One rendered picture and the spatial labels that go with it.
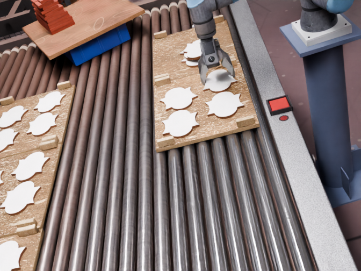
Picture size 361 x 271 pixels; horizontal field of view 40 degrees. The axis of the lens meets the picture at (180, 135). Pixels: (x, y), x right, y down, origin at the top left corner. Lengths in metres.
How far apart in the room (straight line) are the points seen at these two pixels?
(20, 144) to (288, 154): 1.02
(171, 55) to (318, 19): 0.62
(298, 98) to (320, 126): 0.94
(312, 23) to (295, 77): 1.43
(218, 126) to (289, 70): 2.01
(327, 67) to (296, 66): 1.44
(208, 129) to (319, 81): 0.75
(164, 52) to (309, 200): 1.08
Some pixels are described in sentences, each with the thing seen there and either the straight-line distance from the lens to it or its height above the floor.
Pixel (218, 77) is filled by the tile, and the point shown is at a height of 0.95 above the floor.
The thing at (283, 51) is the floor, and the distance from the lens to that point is 3.87.
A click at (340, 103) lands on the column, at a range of 2.35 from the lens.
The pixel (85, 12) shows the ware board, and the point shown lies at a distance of 2.64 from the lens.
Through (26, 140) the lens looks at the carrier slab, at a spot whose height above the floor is 0.94.
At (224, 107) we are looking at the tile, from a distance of 1.72.
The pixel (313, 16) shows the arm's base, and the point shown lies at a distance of 2.13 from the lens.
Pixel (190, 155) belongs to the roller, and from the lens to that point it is 1.61.
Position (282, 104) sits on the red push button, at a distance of 1.70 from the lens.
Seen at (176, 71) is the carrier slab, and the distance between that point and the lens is 2.03.
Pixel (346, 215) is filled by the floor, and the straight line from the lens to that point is 2.56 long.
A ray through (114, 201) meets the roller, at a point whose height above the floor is 0.92.
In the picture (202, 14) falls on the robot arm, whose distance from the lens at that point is 1.74.
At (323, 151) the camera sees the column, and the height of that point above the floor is 0.26.
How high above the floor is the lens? 1.92
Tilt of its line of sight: 36 degrees down
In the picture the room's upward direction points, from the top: 19 degrees counter-clockwise
